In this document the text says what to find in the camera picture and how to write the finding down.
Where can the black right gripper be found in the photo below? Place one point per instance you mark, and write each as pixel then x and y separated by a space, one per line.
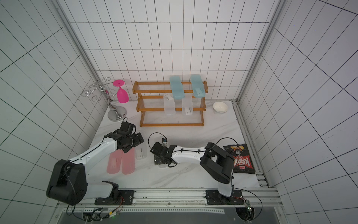
pixel 158 150

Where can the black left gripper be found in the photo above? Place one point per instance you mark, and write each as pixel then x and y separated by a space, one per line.
pixel 137 142

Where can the pink pencil case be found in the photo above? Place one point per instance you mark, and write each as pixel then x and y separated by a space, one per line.
pixel 114 163
pixel 128 162

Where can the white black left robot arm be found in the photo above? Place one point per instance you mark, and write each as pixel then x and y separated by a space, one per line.
pixel 68 182

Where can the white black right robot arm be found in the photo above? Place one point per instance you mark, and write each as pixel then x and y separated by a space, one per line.
pixel 218 163

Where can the orange wooden two-tier shelf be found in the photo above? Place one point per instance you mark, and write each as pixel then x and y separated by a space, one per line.
pixel 151 105

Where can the chrome glass holder stand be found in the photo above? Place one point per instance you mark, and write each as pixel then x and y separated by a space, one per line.
pixel 101 90

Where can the magenta plastic goblet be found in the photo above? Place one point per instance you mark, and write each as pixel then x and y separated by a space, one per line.
pixel 122 94

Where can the white ceramic bowl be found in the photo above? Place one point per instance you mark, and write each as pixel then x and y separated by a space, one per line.
pixel 220 107

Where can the black red snack bag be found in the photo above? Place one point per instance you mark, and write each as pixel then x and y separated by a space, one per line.
pixel 243 162

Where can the electronics board with wires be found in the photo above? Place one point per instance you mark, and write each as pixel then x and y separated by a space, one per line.
pixel 246 213

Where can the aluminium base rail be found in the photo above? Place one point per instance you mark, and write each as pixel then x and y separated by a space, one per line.
pixel 177 200

